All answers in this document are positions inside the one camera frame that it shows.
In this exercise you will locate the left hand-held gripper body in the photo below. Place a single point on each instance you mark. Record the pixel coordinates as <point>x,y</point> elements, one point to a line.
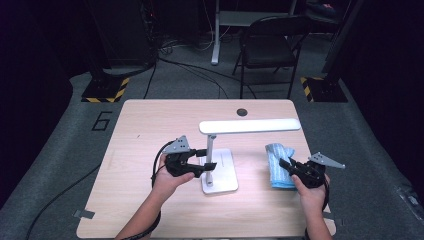
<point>176,165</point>

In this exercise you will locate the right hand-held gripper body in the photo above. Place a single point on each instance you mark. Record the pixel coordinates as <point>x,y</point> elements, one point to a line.
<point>311,175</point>

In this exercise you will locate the blue striped cloth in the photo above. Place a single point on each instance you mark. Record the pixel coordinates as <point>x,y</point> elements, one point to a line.
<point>276,156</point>

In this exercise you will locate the white desk lamp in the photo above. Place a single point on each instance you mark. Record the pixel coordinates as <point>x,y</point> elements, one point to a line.
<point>250,126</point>

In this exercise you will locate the person's left hand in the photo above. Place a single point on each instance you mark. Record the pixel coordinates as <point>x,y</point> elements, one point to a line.
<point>166,185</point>

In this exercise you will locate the person's right hand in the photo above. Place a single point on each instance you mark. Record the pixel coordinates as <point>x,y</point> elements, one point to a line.
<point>313,200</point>

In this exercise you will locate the grey tape piece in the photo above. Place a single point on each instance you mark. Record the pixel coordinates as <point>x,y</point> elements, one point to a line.
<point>337,221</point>
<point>84,214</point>

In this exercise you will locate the round black table grommet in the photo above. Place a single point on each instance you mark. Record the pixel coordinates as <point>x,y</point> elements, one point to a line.
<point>242,112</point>

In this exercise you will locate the black stand with striped base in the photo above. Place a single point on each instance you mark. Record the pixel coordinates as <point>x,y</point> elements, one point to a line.
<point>103,88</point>
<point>326,90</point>

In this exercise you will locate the black folding chair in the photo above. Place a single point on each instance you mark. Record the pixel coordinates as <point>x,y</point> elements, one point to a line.
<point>266,50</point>

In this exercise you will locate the dark cabinet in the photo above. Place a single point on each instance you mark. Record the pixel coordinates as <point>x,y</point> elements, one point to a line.
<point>123,33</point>

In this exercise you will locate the white metal desk frame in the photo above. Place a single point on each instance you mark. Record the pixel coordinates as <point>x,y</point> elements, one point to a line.
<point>215,40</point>

